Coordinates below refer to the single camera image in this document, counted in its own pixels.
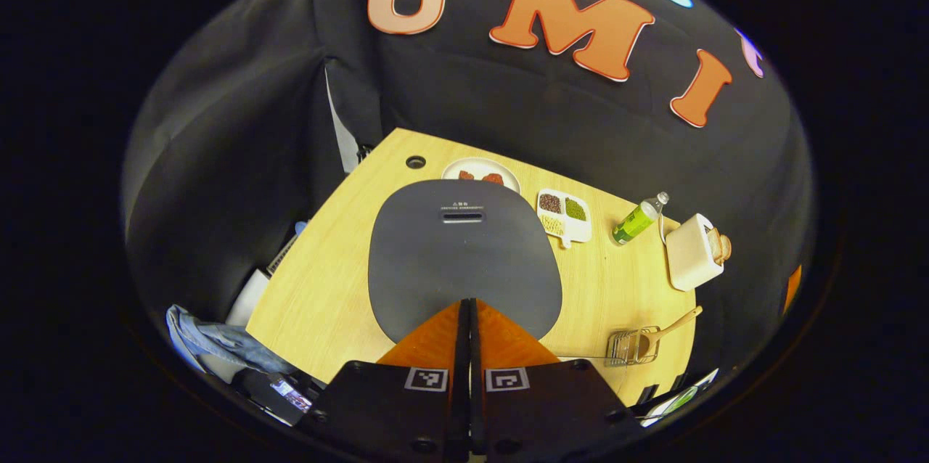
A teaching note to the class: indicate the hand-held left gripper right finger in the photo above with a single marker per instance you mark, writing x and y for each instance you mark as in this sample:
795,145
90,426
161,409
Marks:
537,419

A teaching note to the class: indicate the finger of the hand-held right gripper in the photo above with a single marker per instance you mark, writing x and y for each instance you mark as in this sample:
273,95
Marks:
792,290

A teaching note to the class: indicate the person's blue jeans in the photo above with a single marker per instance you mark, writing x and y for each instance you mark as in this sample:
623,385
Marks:
218,343

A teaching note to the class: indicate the toast slice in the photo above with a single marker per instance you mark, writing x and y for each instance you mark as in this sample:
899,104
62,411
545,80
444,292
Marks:
715,242
726,249

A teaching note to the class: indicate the white toaster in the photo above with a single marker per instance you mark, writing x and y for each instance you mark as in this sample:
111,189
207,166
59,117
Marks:
689,256

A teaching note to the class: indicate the smartphone with lit screen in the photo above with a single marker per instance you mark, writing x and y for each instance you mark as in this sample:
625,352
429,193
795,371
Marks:
292,393

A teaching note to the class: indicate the white divided dish with beans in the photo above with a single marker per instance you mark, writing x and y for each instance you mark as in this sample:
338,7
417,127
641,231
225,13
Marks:
573,227

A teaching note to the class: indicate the dark grey rice cooker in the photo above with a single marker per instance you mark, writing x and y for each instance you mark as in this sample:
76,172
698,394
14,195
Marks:
464,267

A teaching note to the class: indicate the round plate with red meat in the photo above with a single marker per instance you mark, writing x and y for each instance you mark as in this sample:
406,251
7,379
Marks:
479,169

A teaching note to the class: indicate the wooden spoon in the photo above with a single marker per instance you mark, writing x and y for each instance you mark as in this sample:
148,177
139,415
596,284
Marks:
671,325

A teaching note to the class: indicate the green drink bottle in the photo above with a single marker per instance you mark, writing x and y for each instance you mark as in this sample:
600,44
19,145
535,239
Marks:
635,222

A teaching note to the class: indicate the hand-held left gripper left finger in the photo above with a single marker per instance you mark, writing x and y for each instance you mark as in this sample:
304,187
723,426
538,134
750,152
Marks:
406,419

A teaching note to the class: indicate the black desk grommet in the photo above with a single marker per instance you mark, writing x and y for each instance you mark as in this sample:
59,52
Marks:
415,162

